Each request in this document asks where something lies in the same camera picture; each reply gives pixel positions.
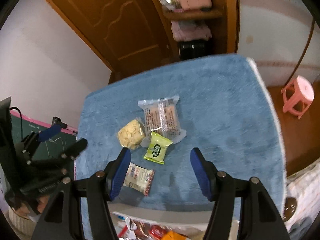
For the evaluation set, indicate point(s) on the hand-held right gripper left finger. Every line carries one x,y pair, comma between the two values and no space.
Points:
120,172

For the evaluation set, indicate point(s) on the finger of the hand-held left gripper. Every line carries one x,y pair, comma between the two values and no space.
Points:
50,131
75,148

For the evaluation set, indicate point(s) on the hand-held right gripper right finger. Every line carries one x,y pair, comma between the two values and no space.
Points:
200,172

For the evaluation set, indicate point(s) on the white packet with red edge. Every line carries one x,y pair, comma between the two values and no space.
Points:
138,178

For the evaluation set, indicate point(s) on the green snack packet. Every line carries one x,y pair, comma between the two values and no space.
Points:
157,150

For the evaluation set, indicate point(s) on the black and maroon snack packet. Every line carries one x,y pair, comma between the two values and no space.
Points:
135,226

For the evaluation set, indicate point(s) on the white plastic tray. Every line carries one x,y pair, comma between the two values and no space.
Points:
162,217

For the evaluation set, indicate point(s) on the red candy packet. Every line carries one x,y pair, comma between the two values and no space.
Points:
157,230

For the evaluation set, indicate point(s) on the person's left forearm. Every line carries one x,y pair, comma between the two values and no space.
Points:
22,223

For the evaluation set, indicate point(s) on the person's left hand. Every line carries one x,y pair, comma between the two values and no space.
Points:
43,203

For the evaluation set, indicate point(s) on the black clamp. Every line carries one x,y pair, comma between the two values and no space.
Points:
56,120

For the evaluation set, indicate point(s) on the pale yellow crumbly snack packet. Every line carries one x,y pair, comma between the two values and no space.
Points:
130,133

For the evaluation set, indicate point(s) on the blue fleece blanket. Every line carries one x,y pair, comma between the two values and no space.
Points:
225,117

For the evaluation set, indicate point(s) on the clear packet of brown biscuits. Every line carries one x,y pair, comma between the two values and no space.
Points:
162,118

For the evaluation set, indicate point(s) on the orange snack packet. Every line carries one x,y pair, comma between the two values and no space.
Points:
173,236

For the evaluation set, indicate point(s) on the brown round object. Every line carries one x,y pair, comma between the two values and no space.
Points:
290,206

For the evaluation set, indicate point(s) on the white patterned bedding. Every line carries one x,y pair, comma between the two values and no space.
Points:
305,192

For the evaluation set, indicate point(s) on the wooden door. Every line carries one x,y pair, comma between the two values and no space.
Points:
112,30

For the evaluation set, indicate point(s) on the black bag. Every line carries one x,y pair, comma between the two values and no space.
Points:
191,50

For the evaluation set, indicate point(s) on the pink plastic stool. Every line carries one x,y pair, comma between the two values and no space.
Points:
300,90

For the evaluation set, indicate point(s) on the stack of folded pink cloths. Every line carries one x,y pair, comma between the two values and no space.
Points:
190,30

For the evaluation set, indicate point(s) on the wooden shelf unit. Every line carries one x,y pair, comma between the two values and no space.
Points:
225,25

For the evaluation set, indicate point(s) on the pile of packets on shelf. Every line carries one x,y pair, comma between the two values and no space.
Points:
167,0

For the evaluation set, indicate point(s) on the green chalkboard with pink frame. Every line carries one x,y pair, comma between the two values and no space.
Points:
53,146

